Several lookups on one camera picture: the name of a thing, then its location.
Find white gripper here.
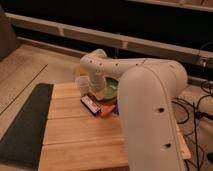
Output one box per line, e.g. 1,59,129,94
75,74,106,100

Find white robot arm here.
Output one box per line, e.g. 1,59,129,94
80,49,188,171

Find green bowl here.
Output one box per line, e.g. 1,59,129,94
103,77,118,101

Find orange marker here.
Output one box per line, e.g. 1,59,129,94
100,104,116,118

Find blue object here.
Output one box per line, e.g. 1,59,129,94
115,105,119,115

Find dark gray floor mat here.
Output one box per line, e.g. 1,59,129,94
0,83,53,169

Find white shelf rail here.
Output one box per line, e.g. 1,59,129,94
6,13,213,68

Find black floor cables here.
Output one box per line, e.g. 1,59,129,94
171,79,213,171

